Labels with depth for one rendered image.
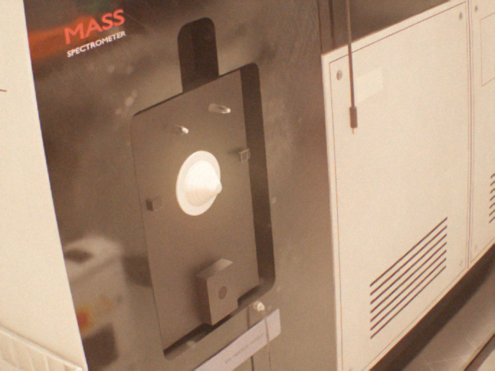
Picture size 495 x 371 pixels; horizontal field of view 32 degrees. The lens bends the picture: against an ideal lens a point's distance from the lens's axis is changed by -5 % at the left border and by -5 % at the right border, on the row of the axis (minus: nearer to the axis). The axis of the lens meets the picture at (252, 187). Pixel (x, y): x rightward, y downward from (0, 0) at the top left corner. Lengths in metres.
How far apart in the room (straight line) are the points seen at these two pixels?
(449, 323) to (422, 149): 0.36
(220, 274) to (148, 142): 0.17
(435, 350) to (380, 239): 0.30
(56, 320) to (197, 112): 0.24
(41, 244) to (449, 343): 0.84
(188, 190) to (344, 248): 0.31
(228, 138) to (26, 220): 0.24
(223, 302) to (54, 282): 0.22
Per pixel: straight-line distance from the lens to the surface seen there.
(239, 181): 0.93
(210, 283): 0.90
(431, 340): 1.45
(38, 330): 0.84
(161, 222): 0.85
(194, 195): 0.86
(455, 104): 1.33
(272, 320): 1.01
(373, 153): 1.13
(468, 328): 1.48
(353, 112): 1.04
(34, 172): 0.73
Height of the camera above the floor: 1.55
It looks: 24 degrees down
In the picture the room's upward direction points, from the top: 5 degrees counter-clockwise
